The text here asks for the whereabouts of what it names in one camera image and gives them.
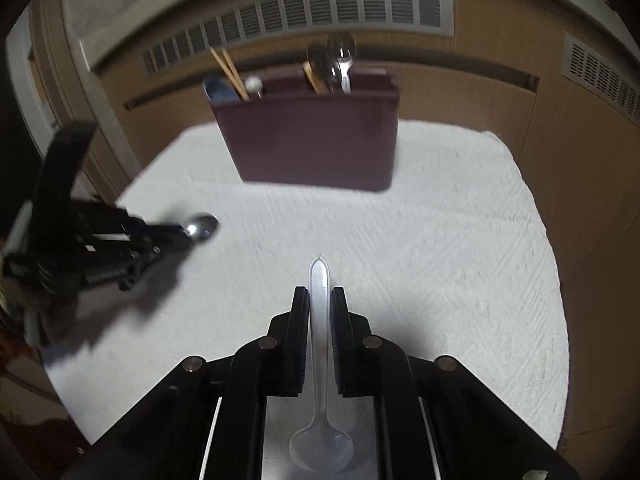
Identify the dark metal smiley spoon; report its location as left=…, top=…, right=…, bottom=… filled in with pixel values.
left=144, top=212, right=220, bottom=248

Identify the white plastic spoon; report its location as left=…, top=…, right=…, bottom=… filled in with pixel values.
left=288, top=256, right=354, bottom=474

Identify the white textured towel mat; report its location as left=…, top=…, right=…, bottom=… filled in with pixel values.
left=41, top=120, right=572, bottom=480

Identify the blue plastic spoon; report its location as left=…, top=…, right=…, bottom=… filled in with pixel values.
left=203, top=75, right=241, bottom=106

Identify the maroon plastic utensil holder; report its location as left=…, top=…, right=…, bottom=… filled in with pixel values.
left=209, top=70, right=399, bottom=192

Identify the wooden chopstick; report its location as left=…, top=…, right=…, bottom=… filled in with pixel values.
left=221, top=49, right=250, bottom=101
left=209, top=47, right=244, bottom=101

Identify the white round utensil knob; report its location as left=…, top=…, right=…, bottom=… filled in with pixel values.
left=244, top=76, right=264, bottom=94

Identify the dark brown spoon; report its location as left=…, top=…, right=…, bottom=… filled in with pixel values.
left=307, top=44, right=342, bottom=92

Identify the shiny metal spoon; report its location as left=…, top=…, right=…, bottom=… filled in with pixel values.
left=326, top=32, right=357, bottom=94

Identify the long grey vent grille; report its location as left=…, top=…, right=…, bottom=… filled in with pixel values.
left=139, top=0, right=454, bottom=77

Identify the small grey vent grille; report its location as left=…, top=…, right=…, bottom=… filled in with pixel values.
left=561, top=34, right=639, bottom=126

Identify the wooden spoon handle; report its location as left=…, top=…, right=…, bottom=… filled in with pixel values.
left=303, top=61, right=328, bottom=94

